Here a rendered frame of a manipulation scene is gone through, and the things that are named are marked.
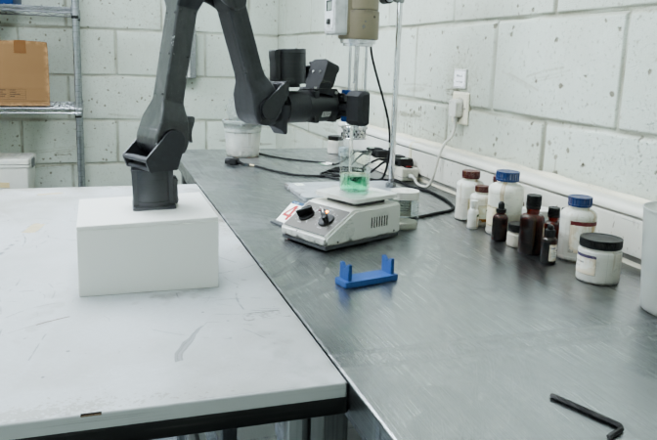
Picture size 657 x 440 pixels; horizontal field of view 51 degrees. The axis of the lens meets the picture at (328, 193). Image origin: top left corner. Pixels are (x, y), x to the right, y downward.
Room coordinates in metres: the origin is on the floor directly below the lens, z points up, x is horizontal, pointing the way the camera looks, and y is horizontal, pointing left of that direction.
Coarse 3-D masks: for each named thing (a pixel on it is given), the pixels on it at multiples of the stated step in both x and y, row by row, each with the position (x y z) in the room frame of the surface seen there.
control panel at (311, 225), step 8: (328, 208) 1.28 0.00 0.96; (336, 208) 1.27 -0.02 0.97; (296, 216) 1.30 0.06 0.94; (312, 216) 1.28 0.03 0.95; (320, 216) 1.27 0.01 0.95; (336, 216) 1.25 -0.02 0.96; (344, 216) 1.24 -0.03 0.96; (288, 224) 1.28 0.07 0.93; (296, 224) 1.27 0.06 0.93; (304, 224) 1.26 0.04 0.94; (312, 224) 1.25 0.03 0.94; (336, 224) 1.23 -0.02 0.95; (312, 232) 1.23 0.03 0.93; (320, 232) 1.22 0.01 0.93
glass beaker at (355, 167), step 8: (344, 152) 1.36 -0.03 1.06; (360, 152) 1.36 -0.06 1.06; (368, 152) 1.35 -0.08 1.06; (344, 160) 1.32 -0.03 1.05; (352, 160) 1.31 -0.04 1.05; (360, 160) 1.31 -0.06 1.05; (368, 160) 1.32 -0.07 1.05; (344, 168) 1.32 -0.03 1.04; (352, 168) 1.31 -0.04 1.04; (360, 168) 1.31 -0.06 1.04; (368, 168) 1.32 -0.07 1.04; (344, 176) 1.32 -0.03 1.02; (352, 176) 1.31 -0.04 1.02; (360, 176) 1.31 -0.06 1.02; (368, 176) 1.32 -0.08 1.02; (344, 184) 1.32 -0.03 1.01; (352, 184) 1.31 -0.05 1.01; (360, 184) 1.31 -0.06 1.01; (368, 184) 1.32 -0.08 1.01; (344, 192) 1.32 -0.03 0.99; (352, 192) 1.31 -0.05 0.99; (360, 192) 1.31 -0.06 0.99; (368, 192) 1.32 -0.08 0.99
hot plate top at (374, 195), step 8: (320, 192) 1.33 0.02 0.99; (328, 192) 1.32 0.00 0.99; (336, 192) 1.32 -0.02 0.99; (376, 192) 1.34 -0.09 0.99; (384, 192) 1.34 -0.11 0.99; (392, 192) 1.34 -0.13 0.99; (344, 200) 1.28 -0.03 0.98; (352, 200) 1.26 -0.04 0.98; (360, 200) 1.26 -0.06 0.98; (368, 200) 1.28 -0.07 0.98; (376, 200) 1.30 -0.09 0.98
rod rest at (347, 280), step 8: (384, 256) 1.07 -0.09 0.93; (344, 264) 1.03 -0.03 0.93; (384, 264) 1.07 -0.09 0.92; (392, 264) 1.05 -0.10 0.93; (344, 272) 1.02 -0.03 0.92; (368, 272) 1.06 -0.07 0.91; (376, 272) 1.06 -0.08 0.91; (384, 272) 1.07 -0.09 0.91; (392, 272) 1.06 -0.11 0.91; (336, 280) 1.03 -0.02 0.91; (344, 280) 1.02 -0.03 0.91; (352, 280) 1.02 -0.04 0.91; (360, 280) 1.02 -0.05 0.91; (368, 280) 1.03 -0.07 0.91; (376, 280) 1.03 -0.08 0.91; (384, 280) 1.04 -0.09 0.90; (392, 280) 1.05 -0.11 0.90
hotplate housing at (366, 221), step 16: (352, 208) 1.26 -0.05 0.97; (368, 208) 1.28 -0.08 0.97; (384, 208) 1.30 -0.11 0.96; (352, 224) 1.24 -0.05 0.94; (368, 224) 1.27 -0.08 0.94; (384, 224) 1.30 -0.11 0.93; (304, 240) 1.25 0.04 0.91; (320, 240) 1.21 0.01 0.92; (336, 240) 1.22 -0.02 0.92; (352, 240) 1.24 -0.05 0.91; (368, 240) 1.28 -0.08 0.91
